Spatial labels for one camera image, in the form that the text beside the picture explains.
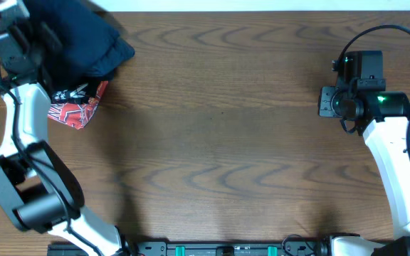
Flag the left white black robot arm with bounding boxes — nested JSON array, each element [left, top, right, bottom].
[[0, 14, 132, 255]]

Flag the red printed garment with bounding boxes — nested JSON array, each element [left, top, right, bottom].
[[48, 81, 108, 129]]

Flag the black white printed garment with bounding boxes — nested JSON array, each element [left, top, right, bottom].
[[51, 81, 100, 105]]

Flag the folded navy blue garment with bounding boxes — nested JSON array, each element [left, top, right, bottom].
[[84, 37, 135, 75]]

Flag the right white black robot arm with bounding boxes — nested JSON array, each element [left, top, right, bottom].
[[317, 87, 410, 255]]

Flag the navy blue shorts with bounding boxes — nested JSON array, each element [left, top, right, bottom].
[[24, 0, 120, 87]]

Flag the folded black garment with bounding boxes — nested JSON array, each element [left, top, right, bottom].
[[80, 68, 117, 85]]

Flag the small black base cable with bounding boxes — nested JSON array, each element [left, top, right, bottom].
[[281, 233, 316, 256]]

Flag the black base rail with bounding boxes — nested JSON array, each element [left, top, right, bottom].
[[46, 240, 334, 256]]

